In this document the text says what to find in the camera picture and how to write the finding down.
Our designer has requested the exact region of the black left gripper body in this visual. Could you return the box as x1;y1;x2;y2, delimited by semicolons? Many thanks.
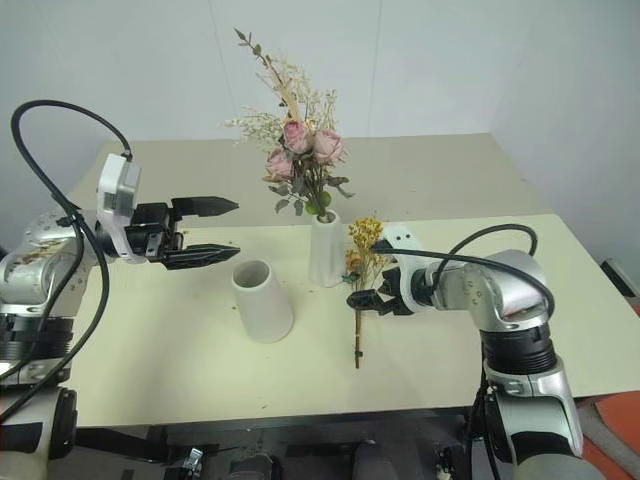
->
124;201;188;263

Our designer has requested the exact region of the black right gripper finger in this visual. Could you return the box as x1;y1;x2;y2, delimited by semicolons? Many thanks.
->
346;290;385;312

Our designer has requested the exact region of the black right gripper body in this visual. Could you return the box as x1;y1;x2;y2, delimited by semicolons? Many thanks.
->
375;267;414;317

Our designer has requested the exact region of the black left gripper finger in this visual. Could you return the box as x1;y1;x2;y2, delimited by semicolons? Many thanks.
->
170;196;240;219
160;243;242;272

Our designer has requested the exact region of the yellow dried flower bouquet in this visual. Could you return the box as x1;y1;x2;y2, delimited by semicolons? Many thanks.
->
342;215;392;371

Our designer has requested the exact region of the narrow white ceramic vase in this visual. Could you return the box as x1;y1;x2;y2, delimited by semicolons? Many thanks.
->
307;210;343;288

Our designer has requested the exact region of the wide white ceramic vase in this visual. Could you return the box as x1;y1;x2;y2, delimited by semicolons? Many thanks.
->
230;259;294;344

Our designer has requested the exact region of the pink rose dried bouquet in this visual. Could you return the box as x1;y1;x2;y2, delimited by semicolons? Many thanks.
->
218;27;356;221

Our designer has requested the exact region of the dark chair part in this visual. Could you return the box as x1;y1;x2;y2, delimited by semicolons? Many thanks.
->
599;258;640;301

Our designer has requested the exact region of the orange red object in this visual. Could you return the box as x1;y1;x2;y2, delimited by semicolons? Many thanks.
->
574;392;640;480

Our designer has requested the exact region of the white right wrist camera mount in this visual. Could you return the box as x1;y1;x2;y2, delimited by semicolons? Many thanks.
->
380;224;428;317

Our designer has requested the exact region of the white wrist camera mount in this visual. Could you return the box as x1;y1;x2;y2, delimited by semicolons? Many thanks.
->
94;153;143;265
380;224;428;317

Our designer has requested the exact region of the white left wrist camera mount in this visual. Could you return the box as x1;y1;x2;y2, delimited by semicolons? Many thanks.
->
94;153;143;265

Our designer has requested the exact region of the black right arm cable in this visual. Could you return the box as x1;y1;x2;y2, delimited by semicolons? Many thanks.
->
372;223;555;321

